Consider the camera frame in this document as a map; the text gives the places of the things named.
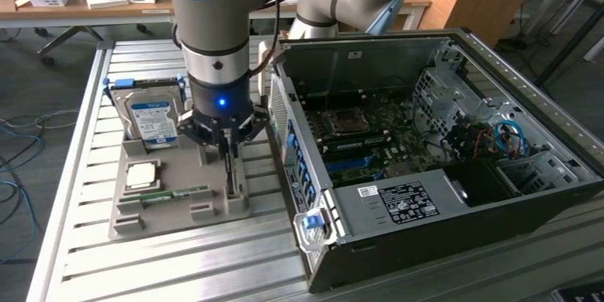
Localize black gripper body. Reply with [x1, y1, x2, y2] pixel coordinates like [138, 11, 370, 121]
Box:
[190, 76, 255, 147]

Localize dark RAM module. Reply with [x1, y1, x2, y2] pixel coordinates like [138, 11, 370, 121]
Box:
[320, 132, 392, 156]

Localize blue case latch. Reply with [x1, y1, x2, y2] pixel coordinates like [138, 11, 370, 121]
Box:
[302, 211, 323, 231]

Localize hard disk in blue caddy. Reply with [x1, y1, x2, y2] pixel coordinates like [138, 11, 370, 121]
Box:
[102, 74, 196, 151]

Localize black graphics card silver bracket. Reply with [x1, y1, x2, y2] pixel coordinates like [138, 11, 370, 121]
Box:
[220, 128, 244, 199]

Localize green motherboard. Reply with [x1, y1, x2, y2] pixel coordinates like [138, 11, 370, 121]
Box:
[302, 88, 450, 190]

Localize black open PC case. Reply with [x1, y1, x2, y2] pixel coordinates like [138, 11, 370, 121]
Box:
[258, 27, 604, 294]

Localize silver perforated drive cage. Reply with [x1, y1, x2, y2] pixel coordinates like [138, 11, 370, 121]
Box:
[414, 64, 480, 147]

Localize blue wire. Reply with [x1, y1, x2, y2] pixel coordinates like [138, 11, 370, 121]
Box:
[492, 120, 531, 157]

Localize green RAM stick white label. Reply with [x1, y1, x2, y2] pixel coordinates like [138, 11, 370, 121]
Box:
[120, 185, 212, 204]

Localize black keyboard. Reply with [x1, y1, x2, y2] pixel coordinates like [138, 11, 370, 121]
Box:
[551, 285, 604, 302]

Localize black wire bundle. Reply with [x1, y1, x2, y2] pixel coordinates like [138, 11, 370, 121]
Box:
[443, 123, 478, 160]

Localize grey parts rack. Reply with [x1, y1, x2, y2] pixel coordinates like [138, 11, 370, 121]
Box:
[107, 132, 254, 243]

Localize silver CPU chip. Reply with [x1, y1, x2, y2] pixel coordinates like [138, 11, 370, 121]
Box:
[126, 163, 160, 190]

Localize grey desk leg with casters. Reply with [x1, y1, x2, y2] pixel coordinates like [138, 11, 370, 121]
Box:
[36, 25, 106, 66]

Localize CPU socket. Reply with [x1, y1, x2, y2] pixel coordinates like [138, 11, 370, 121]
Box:
[327, 108, 370, 135]

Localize blue expansion slot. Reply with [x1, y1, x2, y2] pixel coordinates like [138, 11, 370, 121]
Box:
[324, 156, 376, 173]

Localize red orange wires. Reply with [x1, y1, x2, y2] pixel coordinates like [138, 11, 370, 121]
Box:
[474, 128, 502, 158]

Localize blue floor cable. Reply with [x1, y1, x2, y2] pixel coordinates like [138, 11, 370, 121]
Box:
[0, 121, 47, 265]

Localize grey power supply with label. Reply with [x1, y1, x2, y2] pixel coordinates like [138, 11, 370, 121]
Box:
[324, 169, 474, 243]

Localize white floor cable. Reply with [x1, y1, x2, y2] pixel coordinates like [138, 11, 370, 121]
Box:
[0, 108, 80, 130]

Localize silver disk bay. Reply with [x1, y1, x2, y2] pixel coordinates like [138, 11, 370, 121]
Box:
[495, 151, 584, 199]

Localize wooden desk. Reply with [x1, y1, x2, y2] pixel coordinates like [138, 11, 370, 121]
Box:
[0, 0, 434, 40]

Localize black camera cable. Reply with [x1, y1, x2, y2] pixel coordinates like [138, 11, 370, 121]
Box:
[250, 0, 306, 76]

